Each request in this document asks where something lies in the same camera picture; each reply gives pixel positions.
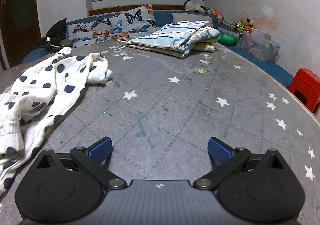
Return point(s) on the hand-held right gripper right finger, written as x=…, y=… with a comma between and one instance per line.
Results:
x=219, y=151

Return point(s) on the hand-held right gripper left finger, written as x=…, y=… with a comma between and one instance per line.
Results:
x=101, y=151

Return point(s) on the white polka dot garment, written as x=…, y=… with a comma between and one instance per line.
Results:
x=50, y=82

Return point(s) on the grey star-print table cover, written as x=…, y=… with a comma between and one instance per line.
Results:
x=175, y=105

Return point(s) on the yellow cloth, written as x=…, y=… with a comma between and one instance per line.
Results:
x=205, y=46

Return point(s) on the red plastic stool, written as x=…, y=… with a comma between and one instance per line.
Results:
x=307, y=84

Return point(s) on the clear plastic storage box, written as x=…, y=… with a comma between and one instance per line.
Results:
x=260, y=47

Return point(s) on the grey cloth bundle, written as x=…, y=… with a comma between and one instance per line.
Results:
x=66, y=43

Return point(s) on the striped folded blanket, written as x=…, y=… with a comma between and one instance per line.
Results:
x=165, y=37

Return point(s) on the butterfly print pillow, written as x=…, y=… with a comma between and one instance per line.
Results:
x=112, y=24

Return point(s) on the brown yellow plush toy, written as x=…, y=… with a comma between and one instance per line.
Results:
x=241, y=25

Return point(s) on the black bag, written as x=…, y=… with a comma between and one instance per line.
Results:
x=56, y=31

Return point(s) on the orange pink plush toy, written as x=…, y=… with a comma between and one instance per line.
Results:
x=218, y=14

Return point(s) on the grey pillow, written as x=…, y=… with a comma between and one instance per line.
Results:
x=185, y=16

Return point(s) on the blue sofa bench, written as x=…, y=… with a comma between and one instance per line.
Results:
x=163, y=16

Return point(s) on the black and white plush toy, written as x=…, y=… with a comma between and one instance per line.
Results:
x=192, y=6

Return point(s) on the dark wooden door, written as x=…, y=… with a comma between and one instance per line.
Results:
x=20, y=14

